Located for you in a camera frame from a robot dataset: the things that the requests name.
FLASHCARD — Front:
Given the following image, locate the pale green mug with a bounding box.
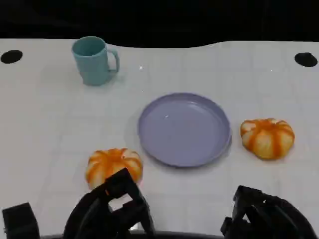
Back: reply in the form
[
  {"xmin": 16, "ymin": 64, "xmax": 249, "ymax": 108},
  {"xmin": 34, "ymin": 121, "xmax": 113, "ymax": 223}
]
[{"xmin": 71, "ymin": 36, "xmax": 121, "ymax": 87}]

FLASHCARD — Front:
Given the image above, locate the orange white toy bread roll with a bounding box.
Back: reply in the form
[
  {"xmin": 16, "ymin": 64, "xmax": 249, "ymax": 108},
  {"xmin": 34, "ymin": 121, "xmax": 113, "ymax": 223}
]
[
  {"xmin": 240, "ymin": 118, "xmax": 296, "ymax": 160},
  {"xmin": 85, "ymin": 148, "xmax": 144, "ymax": 190}
]

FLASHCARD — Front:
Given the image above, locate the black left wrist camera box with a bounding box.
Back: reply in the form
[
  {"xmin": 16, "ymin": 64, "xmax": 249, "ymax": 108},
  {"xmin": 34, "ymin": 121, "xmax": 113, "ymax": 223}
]
[{"xmin": 2, "ymin": 202, "xmax": 41, "ymax": 239}]

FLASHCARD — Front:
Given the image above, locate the black round table grommet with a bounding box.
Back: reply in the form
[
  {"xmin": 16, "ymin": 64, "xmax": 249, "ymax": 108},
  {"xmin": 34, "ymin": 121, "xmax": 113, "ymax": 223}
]
[
  {"xmin": 294, "ymin": 52, "xmax": 319, "ymax": 67},
  {"xmin": 0, "ymin": 49, "xmax": 23, "ymax": 64}
]

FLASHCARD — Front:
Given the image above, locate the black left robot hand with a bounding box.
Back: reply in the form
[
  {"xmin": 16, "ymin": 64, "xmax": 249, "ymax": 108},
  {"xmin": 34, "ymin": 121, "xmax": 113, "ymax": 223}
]
[{"xmin": 63, "ymin": 167, "xmax": 157, "ymax": 237}]

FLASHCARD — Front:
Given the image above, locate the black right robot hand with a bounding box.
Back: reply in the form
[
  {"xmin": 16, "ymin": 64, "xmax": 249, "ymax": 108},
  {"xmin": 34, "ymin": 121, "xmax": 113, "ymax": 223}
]
[{"xmin": 220, "ymin": 185, "xmax": 316, "ymax": 239}]

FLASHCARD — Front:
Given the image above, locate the lilac plate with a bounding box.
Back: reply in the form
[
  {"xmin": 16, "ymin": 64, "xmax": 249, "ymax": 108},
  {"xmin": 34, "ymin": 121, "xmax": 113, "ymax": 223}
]
[{"xmin": 138, "ymin": 92, "xmax": 233, "ymax": 168}]

